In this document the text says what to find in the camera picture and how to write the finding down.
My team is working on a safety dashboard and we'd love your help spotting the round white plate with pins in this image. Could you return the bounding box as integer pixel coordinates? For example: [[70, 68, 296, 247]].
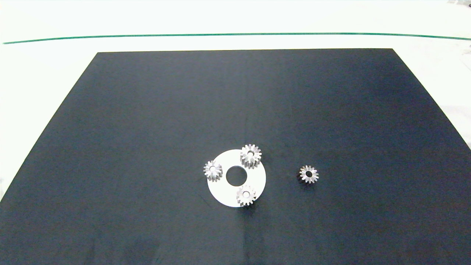
[[207, 149, 266, 208]]

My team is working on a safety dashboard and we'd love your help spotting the small steel gear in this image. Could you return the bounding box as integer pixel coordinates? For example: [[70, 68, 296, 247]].
[[203, 160, 223, 181], [298, 165, 319, 184], [236, 185, 257, 207]]

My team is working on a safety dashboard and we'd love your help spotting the large steel gear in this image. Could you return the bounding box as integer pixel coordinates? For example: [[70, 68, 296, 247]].
[[240, 144, 262, 169]]

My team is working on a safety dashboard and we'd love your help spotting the dark mat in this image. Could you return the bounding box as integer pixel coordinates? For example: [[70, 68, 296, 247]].
[[0, 48, 471, 265]]

